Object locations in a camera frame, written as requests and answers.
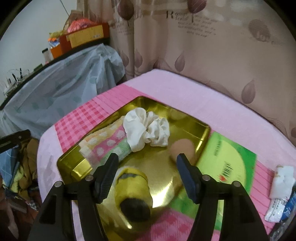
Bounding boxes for white socks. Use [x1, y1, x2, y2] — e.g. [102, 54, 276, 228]
[269, 165, 295, 199]

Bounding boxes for yellow black plush toy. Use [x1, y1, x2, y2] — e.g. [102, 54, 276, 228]
[113, 166, 153, 222]

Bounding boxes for beige makeup sponge egg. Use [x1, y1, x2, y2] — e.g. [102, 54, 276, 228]
[170, 138, 197, 165]

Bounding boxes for colourful dotted towel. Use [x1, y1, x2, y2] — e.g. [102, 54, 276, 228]
[79, 116, 132, 168]

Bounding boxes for cream fabric scrunchie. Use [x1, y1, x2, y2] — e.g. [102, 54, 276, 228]
[123, 108, 170, 152]

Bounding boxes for white sachet packet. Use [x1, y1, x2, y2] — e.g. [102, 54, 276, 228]
[264, 198, 288, 223]

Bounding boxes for cotton swabs packet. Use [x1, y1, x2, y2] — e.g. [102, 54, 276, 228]
[269, 217, 295, 241]

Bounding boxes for blue black protein sachet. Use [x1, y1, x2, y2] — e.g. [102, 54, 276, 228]
[280, 184, 296, 221]

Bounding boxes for clothes pile on floor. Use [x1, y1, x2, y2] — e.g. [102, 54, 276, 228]
[0, 138, 43, 232]

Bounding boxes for green tin lid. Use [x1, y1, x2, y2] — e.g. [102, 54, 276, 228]
[170, 132, 257, 231]

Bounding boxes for grey plastic furniture cover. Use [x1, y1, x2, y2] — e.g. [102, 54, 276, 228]
[1, 44, 125, 138]

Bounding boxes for gold metal tin box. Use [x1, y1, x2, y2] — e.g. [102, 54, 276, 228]
[57, 96, 211, 238]

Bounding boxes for white bottle on shelf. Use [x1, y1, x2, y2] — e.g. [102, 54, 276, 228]
[42, 48, 53, 64]

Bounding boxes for pink checkered tablecloth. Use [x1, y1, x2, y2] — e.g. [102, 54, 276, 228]
[36, 68, 296, 241]

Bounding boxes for red yellow cardboard box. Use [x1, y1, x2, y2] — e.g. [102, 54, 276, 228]
[59, 23, 110, 54]

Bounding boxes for orange plastic bag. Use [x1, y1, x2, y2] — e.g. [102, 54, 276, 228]
[66, 18, 96, 33]

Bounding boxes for beige leaf-print curtain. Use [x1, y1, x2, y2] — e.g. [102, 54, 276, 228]
[83, 0, 296, 147]

